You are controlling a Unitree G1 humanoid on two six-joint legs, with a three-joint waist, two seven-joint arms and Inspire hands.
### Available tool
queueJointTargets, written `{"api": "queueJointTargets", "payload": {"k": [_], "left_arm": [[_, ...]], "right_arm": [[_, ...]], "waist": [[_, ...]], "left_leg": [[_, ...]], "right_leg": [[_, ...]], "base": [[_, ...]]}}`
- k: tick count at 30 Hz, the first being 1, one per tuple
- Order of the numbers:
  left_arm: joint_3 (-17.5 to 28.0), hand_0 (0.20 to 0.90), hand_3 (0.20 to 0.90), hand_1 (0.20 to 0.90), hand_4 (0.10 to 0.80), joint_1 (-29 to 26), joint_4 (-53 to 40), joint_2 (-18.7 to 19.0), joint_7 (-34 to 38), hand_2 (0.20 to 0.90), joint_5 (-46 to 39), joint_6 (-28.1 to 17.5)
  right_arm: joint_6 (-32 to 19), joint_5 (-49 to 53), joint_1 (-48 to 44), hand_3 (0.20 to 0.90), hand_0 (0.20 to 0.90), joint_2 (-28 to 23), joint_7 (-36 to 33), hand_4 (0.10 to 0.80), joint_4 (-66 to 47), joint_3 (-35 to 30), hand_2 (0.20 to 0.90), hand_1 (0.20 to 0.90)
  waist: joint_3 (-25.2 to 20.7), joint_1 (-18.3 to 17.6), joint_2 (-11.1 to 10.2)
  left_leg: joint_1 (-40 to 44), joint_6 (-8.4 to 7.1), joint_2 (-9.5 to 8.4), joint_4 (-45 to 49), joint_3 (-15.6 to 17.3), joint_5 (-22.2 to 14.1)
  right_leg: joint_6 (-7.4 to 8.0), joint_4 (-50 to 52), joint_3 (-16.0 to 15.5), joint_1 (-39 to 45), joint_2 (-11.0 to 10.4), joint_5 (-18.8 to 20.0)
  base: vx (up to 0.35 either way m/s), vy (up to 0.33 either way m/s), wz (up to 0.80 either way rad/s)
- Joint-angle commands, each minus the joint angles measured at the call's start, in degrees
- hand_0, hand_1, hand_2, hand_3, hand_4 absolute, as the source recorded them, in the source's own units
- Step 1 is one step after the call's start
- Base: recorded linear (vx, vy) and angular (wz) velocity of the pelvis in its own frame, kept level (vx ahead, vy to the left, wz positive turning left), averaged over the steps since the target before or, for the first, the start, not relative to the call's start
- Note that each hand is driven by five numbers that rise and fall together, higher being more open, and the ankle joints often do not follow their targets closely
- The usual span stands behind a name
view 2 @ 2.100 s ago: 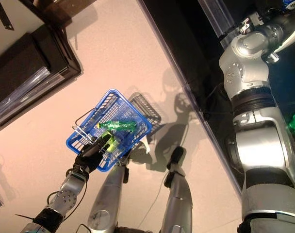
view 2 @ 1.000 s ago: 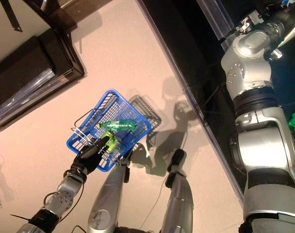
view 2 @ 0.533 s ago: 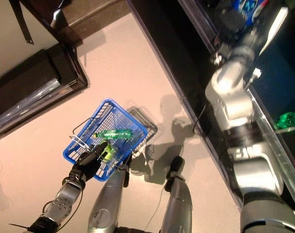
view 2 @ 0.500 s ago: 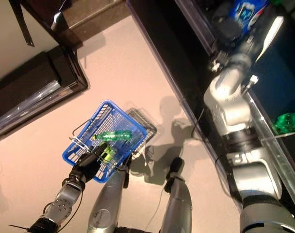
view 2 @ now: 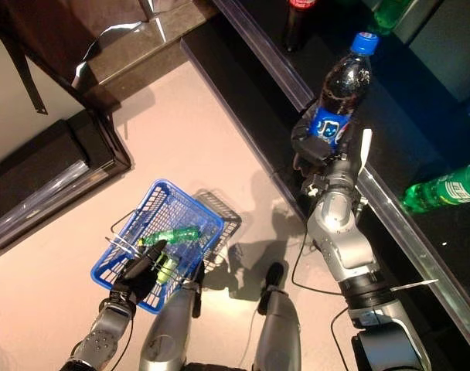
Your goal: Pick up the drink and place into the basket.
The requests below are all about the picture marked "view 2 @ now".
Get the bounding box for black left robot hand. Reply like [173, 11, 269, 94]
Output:
[111, 239, 169, 306]

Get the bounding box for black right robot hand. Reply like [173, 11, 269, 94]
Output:
[290, 98, 356, 175]

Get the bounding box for green Sprite bottle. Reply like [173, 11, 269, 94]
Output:
[372, 0, 416, 36]
[398, 159, 470, 214]
[137, 226, 202, 247]

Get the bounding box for small Pepsi cola bottle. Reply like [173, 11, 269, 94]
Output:
[308, 32, 380, 150]

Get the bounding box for blue plastic shopping basket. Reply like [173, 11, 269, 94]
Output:
[90, 178, 225, 315]

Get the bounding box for silver left robot leg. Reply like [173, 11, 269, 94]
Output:
[138, 262, 206, 371]

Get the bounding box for silver robot leg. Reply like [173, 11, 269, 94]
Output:
[138, 262, 206, 371]
[252, 261, 302, 371]

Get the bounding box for Coca-Cola bottle red label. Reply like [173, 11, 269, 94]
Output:
[281, 0, 319, 54]

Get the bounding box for dark brown low shelf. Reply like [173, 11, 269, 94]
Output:
[0, 109, 132, 258]

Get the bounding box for silver right robot leg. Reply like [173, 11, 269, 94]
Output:
[252, 261, 302, 371]

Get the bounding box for blue-grey shelf board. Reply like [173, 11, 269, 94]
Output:
[391, 0, 470, 104]

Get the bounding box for crumpled clear plastic strip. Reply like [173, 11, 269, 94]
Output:
[70, 21, 144, 90]

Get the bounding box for dark brown curtain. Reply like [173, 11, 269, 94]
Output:
[0, 0, 155, 117]

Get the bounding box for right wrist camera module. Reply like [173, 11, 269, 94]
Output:
[300, 174, 325, 198]

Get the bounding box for black shelf board clear rail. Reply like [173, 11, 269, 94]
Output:
[211, 0, 470, 352]

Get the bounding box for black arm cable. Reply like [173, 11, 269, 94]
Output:
[291, 227, 343, 297]
[330, 306, 354, 371]

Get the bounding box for black hanging strap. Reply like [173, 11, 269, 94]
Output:
[0, 34, 49, 116]

